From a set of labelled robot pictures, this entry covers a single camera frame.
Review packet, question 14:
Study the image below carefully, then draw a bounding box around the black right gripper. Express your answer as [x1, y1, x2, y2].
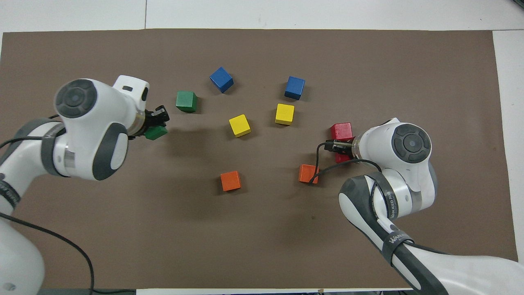
[325, 139, 355, 153]

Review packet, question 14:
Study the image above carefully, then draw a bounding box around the blue wooden cube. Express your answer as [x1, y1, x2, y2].
[284, 76, 306, 101]
[210, 66, 235, 94]

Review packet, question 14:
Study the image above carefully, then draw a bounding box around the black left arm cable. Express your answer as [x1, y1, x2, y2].
[0, 115, 136, 295]

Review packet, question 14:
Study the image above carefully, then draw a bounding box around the yellow wooden cube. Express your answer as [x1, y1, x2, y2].
[228, 114, 251, 138]
[275, 103, 295, 126]

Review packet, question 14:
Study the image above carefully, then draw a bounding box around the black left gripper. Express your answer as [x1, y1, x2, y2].
[137, 105, 170, 135]

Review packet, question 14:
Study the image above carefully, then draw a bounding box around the brown table mat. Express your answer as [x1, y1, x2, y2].
[0, 29, 518, 289]

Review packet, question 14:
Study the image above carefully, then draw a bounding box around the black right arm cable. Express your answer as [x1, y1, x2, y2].
[309, 141, 383, 185]

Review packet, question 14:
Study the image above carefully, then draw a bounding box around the orange wooden cube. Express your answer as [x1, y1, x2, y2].
[220, 170, 242, 192]
[298, 164, 320, 184]

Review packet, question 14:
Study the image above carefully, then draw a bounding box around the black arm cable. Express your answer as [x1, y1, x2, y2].
[309, 141, 383, 185]
[0, 115, 136, 295]

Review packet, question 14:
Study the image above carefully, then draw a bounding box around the green wooden cube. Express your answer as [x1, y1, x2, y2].
[144, 125, 168, 141]
[176, 91, 198, 113]

